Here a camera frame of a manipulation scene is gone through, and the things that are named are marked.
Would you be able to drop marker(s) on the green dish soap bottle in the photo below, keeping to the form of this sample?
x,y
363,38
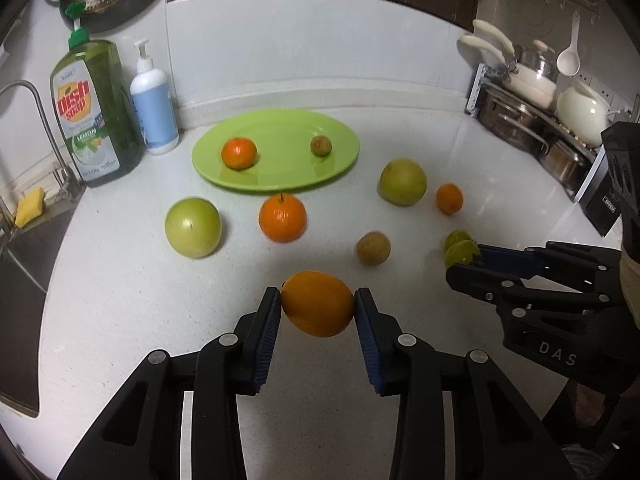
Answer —
x,y
95,110

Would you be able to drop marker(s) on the brown kiwi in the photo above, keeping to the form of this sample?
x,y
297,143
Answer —
x,y
373,248

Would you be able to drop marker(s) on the small green fruit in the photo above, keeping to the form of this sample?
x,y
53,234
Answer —
x,y
459,252

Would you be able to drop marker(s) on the green plate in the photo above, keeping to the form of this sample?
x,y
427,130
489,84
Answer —
x,y
285,170

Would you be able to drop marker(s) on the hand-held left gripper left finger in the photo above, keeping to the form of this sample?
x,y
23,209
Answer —
x,y
267,330

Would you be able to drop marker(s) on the steel sink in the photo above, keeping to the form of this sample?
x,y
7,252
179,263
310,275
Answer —
x,y
20,310

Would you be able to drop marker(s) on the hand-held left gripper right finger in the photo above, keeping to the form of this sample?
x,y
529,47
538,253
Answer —
x,y
365,340

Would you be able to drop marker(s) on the white pump bottle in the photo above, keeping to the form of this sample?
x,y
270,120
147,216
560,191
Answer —
x,y
155,110

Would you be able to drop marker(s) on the large green apple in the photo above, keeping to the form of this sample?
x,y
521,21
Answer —
x,y
193,227
403,182

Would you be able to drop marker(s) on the small brown fruit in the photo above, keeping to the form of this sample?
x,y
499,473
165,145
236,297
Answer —
x,y
320,145

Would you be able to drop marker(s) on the white metal pot rack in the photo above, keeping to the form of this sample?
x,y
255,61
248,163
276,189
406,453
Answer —
x,y
475,95

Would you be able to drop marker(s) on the yellow sponge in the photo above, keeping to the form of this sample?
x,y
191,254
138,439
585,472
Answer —
x,y
29,207

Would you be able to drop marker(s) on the white kettle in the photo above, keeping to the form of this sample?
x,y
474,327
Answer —
x,y
580,110

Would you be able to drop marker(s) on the white ladle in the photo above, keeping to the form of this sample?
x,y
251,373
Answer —
x,y
568,62

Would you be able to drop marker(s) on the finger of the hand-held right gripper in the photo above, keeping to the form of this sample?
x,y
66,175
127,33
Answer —
x,y
470,280
500,257

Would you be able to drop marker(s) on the steel faucet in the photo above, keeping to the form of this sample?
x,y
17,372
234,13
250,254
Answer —
x,y
45,120

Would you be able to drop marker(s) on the round orange with stem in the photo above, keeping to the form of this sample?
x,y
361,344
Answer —
x,y
282,217

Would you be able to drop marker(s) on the black silver-edged appliance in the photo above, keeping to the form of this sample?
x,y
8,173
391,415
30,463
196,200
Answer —
x,y
605,210

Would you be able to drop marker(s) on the small mandarin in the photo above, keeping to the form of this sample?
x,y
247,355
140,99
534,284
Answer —
x,y
239,153
449,198

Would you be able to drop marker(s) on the steel pot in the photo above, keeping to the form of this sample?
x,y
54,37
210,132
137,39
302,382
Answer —
x,y
565,165
510,120

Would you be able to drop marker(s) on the large oval orange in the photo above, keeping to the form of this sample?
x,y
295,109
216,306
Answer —
x,y
317,303

